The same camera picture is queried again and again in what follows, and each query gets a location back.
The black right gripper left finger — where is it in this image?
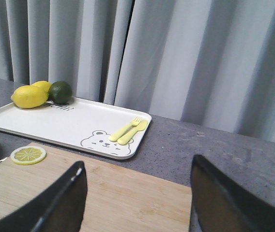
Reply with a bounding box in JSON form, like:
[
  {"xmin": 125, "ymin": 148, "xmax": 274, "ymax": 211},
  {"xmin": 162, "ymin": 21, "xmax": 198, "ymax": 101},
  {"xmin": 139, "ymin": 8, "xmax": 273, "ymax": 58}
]
[{"xmin": 0, "ymin": 161, "xmax": 88, "ymax": 232}]

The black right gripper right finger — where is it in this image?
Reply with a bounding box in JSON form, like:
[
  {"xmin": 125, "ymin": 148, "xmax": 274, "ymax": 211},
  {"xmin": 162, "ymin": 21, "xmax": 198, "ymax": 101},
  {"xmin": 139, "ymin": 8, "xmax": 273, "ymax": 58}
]
[{"xmin": 191, "ymin": 155, "xmax": 275, "ymax": 232}]

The white bear-print tray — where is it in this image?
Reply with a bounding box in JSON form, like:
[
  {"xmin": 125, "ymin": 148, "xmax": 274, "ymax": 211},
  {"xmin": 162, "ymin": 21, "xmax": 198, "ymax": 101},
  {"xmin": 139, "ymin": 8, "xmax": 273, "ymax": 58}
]
[{"xmin": 0, "ymin": 98, "xmax": 152, "ymax": 160}]

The wooden cutting board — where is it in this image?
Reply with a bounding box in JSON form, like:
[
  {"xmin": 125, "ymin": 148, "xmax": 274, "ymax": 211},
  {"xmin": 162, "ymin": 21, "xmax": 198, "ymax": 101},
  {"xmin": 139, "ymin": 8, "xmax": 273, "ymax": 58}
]
[{"xmin": 0, "ymin": 146, "xmax": 192, "ymax": 232}]

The lemon slice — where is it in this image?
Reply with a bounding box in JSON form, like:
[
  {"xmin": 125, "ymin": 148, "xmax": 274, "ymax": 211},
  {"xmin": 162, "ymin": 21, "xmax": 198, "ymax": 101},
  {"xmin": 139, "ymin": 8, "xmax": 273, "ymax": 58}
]
[{"xmin": 10, "ymin": 145, "xmax": 47, "ymax": 165}]

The yellow plastic fork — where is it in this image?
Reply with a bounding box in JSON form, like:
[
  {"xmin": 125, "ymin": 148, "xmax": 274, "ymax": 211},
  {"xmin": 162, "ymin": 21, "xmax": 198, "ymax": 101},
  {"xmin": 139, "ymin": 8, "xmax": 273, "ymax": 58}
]
[{"xmin": 108, "ymin": 116, "xmax": 142, "ymax": 142}]

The green lime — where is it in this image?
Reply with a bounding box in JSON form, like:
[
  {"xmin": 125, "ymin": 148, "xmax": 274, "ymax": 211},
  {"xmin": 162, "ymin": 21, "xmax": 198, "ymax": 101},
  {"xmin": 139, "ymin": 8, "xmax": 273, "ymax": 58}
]
[{"xmin": 48, "ymin": 81, "xmax": 73, "ymax": 104}]

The yellow lemon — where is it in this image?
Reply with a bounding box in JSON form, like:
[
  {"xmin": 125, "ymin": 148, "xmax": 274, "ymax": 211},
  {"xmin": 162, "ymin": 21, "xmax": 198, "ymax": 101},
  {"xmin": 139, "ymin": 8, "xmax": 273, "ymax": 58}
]
[
  {"xmin": 11, "ymin": 85, "xmax": 49, "ymax": 109},
  {"xmin": 32, "ymin": 81, "xmax": 52, "ymax": 93}
]

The grey pleated curtain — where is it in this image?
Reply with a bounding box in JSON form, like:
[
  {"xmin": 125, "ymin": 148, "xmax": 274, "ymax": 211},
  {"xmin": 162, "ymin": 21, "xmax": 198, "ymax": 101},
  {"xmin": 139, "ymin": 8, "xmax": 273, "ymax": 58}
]
[{"xmin": 0, "ymin": 0, "xmax": 275, "ymax": 142}]

